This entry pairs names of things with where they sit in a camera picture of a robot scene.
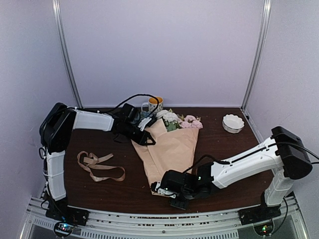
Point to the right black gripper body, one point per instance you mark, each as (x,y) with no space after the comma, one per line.
(183,205)

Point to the left circuit board with leds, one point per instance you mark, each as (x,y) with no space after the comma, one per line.
(62,229)

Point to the green and tan wrapping paper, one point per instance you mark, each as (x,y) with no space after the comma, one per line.
(174,150)

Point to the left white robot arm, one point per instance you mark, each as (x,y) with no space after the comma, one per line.
(55,133)

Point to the aluminium frame post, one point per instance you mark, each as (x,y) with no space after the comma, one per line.
(265,19)
(65,54)

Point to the right circuit board with leds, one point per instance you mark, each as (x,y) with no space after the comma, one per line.
(264,230)

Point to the blue hydrangea fake flower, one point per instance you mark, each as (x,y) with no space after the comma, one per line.
(143,114)

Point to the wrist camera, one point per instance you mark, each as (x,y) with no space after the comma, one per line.
(172,181)
(130,114)

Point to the front aluminium rail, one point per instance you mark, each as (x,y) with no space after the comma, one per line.
(210,225)

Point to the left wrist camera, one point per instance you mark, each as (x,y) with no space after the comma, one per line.
(130,114)

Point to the white scalloped dish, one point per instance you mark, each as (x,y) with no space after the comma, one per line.
(232,123)

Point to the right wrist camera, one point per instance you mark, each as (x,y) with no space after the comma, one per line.
(172,181)

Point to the right aluminium frame post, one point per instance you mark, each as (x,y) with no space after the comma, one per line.
(265,19)

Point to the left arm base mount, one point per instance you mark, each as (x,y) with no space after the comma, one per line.
(59,210)

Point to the beige ribbon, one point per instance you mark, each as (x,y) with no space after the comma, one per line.
(88,161)

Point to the white fake flower bunch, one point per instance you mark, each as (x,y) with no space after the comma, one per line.
(171,120)

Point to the left aluminium frame post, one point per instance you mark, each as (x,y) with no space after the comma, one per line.
(65,54)

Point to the circuit board with leds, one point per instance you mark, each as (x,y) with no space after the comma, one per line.
(264,230)
(62,229)

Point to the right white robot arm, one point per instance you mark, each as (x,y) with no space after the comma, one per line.
(283,151)

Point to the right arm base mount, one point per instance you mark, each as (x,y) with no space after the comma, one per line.
(259,213)

